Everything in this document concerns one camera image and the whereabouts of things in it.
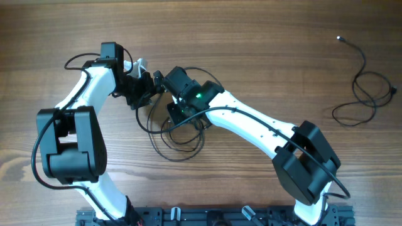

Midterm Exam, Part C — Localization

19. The thin black micro USB cable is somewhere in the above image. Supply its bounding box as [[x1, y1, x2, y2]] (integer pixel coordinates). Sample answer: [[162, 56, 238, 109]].
[[331, 36, 398, 127]]

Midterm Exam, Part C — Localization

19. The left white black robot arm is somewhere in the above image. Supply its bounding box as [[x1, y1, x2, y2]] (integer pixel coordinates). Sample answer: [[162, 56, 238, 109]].
[[31, 42, 163, 225]]

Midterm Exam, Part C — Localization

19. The black USB-A cable blue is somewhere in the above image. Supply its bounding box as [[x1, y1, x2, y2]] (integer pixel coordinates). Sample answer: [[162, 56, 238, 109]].
[[146, 92, 207, 163]]

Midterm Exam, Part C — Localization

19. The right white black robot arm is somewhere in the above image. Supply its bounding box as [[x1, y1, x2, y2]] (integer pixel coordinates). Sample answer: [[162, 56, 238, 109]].
[[162, 67, 340, 225]]

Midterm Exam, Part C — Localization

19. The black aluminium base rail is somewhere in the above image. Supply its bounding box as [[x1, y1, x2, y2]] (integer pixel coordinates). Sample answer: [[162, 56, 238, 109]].
[[75, 205, 356, 226]]

